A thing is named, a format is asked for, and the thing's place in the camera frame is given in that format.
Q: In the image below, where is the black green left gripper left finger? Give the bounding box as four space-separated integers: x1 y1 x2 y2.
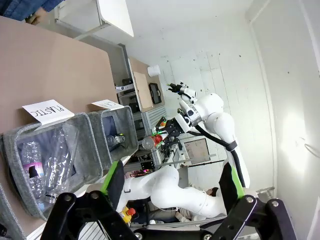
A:
40 159 141 240

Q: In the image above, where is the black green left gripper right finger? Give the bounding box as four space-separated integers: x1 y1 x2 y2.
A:
199 164 299 240

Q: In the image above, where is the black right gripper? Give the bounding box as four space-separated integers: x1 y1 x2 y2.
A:
154 116 187 156

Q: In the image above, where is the red drink can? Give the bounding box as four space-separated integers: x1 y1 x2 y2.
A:
141 134 164 151

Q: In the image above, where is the grey fabric can basket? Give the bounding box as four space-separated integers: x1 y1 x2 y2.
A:
86 105 140 164

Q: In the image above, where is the silver can in basket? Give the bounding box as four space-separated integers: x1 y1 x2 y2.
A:
105 133 126 151

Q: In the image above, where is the small white CAN card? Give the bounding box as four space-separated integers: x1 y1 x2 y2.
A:
90 99 125 111

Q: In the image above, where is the grey fabric plastic basket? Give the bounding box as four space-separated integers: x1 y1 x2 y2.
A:
0 112 104 221

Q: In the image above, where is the grey fabric bottle basket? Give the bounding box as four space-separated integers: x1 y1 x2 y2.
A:
0 184 27 240

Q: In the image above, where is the monitor screen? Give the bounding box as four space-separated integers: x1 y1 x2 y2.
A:
183 137 211 165

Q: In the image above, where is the yellow red emergency stop button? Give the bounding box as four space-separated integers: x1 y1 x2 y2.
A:
119 206 137 224

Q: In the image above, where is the black case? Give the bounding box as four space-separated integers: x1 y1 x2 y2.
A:
148 82 163 105

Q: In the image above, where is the wooden board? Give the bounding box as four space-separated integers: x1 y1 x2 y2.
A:
132 70 155 110

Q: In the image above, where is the clear crushed plastic bottle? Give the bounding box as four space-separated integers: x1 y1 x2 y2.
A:
44 124 79 196

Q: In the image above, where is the clear bottle with purple label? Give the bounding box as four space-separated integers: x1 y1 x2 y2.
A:
16 140 51 201

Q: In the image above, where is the small white PLASTIC card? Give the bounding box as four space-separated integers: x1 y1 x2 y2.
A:
21 99 76 126

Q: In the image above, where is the white side table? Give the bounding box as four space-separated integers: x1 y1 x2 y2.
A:
95 0 135 39

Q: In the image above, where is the person in denim shirt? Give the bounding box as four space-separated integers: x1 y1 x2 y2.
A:
0 0 67 21

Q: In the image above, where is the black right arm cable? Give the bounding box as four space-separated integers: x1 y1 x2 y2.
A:
194 124 247 189

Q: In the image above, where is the black right arm strap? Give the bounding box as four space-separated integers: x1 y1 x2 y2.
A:
225 140 239 152

